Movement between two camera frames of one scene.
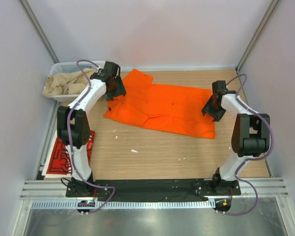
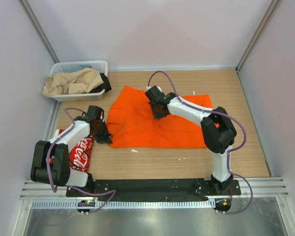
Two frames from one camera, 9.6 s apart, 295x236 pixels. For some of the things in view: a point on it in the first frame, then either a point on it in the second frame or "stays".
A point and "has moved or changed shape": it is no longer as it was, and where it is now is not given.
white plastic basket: [98, 65] stays
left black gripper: [120, 91] to [105, 137]
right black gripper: [217, 116] to [157, 116]
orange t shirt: [175, 108] has moved or changed shape
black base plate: [151, 190] stays
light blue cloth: [74, 68] stays
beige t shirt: [71, 81] stays
